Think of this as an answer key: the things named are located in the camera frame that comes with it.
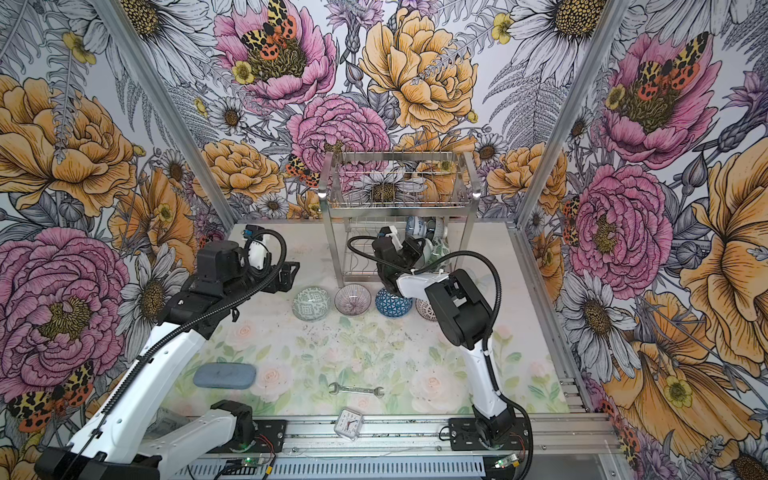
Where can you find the steel two-tier dish rack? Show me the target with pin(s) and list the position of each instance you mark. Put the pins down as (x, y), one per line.
(360, 192)

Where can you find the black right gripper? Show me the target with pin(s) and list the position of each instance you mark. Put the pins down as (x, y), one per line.
(409, 243)

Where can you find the white slotted cable duct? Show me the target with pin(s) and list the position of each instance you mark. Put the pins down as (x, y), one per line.
(383, 467)

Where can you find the blue floral bowl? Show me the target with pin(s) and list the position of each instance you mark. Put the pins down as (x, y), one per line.
(417, 227)

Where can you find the right aluminium corner post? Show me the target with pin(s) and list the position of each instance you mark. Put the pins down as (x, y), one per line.
(600, 46)

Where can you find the mint green striped bowl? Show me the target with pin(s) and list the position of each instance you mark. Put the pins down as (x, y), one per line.
(427, 251)

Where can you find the blue geometric pattern bowl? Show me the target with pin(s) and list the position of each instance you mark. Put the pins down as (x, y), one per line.
(391, 305)

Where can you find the right green circuit board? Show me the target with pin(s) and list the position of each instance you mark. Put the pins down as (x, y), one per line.
(509, 461)

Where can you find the pink striped bowl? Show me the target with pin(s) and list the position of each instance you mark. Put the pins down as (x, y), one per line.
(353, 300)

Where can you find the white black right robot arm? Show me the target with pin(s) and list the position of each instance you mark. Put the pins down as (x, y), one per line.
(465, 317)

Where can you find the small white square clock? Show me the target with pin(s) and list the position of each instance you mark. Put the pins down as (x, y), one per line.
(348, 424)

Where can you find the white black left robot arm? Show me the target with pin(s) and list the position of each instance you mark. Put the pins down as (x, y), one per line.
(111, 444)

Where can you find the green leaf pattern bowl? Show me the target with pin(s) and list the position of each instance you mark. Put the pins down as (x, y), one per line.
(436, 250)

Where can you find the dark grey patterned bowl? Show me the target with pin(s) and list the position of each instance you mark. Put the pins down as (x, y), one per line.
(436, 229)

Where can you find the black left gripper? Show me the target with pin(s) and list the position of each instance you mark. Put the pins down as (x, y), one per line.
(286, 279)

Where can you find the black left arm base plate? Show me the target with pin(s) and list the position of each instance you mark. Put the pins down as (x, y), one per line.
(264, 436)

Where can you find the pale green patterned bowl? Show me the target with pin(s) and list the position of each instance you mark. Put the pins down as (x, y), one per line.
(311, 304)

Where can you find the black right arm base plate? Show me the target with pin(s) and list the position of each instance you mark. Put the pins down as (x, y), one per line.
(472, 434)

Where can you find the aluminium front rail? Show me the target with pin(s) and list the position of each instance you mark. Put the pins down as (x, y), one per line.
(575, 433)

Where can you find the steel open-end wrench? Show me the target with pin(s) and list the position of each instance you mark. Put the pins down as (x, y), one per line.
(335, 388)

